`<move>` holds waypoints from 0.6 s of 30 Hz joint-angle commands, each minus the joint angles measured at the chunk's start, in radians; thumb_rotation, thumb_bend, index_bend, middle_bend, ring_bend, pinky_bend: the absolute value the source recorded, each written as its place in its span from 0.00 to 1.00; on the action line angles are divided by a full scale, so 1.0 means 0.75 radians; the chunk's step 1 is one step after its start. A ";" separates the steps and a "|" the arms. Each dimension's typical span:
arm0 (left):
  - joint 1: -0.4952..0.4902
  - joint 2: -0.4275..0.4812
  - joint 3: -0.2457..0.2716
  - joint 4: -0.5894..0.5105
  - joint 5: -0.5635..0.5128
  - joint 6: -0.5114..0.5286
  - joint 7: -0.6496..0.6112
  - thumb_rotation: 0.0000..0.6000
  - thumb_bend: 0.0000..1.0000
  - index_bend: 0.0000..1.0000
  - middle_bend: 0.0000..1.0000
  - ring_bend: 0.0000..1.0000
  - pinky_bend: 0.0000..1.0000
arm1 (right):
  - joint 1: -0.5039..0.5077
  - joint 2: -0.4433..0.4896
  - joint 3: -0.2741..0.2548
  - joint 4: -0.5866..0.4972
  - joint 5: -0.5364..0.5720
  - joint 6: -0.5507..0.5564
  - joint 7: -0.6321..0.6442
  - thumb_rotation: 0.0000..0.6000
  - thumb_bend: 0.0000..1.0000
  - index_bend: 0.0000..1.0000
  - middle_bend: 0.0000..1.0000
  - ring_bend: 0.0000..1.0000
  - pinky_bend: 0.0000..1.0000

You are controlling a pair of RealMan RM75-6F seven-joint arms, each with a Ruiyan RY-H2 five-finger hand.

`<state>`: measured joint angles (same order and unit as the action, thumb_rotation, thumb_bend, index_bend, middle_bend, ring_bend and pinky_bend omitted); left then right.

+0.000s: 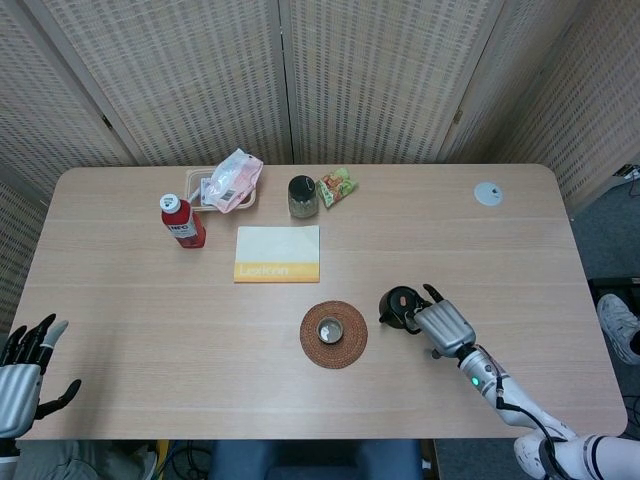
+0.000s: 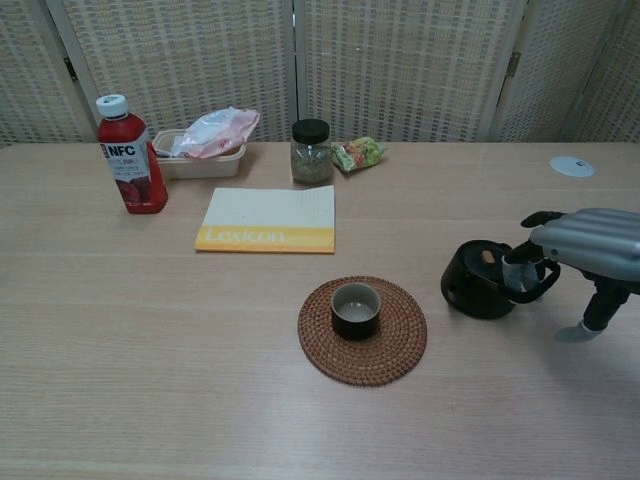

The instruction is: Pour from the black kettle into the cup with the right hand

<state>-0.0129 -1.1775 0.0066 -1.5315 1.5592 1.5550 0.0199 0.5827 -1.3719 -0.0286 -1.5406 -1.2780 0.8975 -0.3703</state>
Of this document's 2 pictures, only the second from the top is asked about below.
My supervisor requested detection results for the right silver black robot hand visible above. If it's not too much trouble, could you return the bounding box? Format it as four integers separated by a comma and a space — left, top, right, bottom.
502, 208, 640, 344

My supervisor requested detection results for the black cast iron teapot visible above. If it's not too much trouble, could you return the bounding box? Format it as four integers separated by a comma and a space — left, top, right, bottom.
439, 239, 561, 320

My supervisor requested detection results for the round woven rattan coaster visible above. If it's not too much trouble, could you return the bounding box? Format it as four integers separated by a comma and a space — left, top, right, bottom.
297, 274, 429, 388

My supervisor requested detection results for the green snack packet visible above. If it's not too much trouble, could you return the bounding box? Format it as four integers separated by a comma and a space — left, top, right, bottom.
331, 136, 389, 175

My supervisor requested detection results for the black teacup grey inside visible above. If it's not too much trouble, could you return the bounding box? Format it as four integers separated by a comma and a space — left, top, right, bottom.
330, 282, 382, 343

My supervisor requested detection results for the glass jar black lid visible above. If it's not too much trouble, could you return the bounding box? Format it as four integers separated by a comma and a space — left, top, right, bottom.
290, 119, 333, 185

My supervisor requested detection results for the white yellow Lexicon book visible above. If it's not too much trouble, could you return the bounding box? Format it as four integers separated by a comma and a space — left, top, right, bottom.
193, 184, 337, 255

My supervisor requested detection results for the pink white plastic bag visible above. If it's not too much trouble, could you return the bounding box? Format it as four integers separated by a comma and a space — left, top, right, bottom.
169, 106, 261, 160

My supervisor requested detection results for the beige plastic food container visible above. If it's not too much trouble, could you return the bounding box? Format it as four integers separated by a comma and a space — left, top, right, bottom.
151, 128, 249, 181

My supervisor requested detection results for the woven folding screen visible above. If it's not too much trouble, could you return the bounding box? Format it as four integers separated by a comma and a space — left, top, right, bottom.
0, 0, 640, 149

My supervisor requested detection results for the red NFC juice bottle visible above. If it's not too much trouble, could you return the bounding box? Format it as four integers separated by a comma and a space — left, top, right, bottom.
95, 93, 170, 216

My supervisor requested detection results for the white round cable grommet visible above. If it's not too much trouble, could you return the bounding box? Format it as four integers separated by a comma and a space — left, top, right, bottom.
549, 155, 598, 178

